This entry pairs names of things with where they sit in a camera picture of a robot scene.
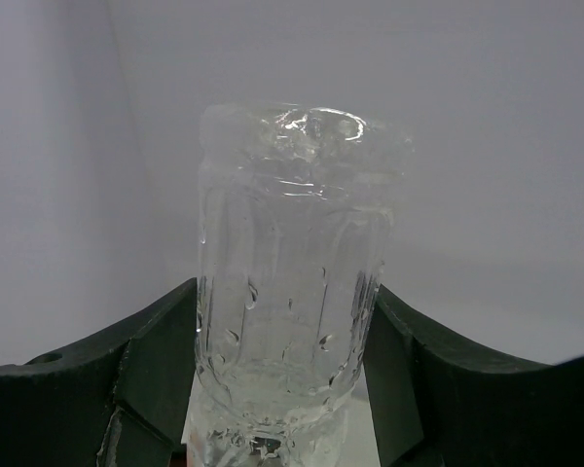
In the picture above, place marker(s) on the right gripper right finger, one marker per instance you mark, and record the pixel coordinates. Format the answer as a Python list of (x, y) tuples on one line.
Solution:
[(438, 398)]

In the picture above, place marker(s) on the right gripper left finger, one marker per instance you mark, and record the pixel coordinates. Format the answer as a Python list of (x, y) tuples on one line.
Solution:
[(118, 397)]

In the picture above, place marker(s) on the clear unlabelled plastic bottle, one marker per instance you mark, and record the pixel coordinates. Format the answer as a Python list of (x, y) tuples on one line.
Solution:
[(297, 206)]

